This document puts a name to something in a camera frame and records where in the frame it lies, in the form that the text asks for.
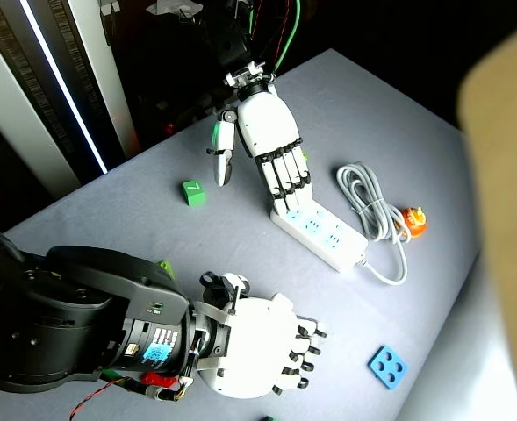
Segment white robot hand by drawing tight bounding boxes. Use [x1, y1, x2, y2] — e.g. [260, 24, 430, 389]
[207, 82, 312, 215]
[194, 270, 329, 401]

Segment white power strip blue sockets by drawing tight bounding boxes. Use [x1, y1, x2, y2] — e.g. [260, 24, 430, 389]
[269, 196, 369, 274]

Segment green cube with number 7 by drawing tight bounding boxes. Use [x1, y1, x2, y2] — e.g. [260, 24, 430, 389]
[181, 179, 207, 206]

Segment grey table cloth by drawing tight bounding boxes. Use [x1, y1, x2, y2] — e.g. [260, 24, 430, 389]
[0, 47, 481, 421]

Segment blue four-hole block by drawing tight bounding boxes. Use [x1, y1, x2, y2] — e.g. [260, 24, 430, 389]
[367, 345, 410, 390]

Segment white light strip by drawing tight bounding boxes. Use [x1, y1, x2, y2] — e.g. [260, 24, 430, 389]
[18, 0, 110, 175]

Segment tan blurred panel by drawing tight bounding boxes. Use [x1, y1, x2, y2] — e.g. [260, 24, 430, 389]
[457, 12, 517, 421]

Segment green cable of arm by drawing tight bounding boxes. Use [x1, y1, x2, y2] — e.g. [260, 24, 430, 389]
[273, 0, 303, 74]

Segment red-black wire of arm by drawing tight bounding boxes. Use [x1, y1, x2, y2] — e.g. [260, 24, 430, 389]
[269, 0, 292, 63]

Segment grey coiled power strip cable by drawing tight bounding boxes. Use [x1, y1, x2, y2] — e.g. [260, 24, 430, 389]
[335, 162, 411, 286]

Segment red-black twisted wire arm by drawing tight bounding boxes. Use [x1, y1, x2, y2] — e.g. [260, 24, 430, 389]
[68, 375, 154, 418]

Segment grey frame panel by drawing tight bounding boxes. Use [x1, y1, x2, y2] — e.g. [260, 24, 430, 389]
[0, 15, 83, 201]

